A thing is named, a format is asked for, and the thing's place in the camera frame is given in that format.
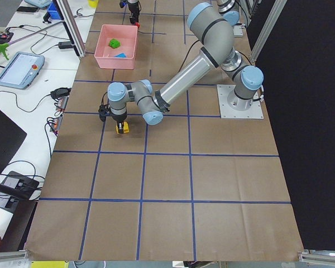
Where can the yellow toy block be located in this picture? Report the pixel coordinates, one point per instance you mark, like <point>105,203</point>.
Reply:
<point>125,128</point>

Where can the green toy block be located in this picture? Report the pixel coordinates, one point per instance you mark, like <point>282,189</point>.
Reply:
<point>114,44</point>

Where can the blue toy block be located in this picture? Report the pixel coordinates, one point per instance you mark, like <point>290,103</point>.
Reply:
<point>121,55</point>

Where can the pink plastic box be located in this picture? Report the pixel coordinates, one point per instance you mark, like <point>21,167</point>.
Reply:
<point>127,36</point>

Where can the black power adapter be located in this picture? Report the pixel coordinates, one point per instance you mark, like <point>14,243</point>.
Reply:
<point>65,45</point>

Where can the blue plastic bin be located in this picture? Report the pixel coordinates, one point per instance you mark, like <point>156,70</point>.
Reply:
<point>53,13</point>

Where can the black phone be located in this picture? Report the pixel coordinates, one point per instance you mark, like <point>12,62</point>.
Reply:
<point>24,9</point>

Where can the teach pendant tablet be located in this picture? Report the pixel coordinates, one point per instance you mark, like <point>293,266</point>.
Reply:
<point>21,70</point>

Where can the aluminium frame post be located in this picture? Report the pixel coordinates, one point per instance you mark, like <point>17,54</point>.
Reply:
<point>67,17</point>

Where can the green handled grabber tool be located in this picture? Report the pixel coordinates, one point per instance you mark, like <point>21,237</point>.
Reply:
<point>4,46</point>

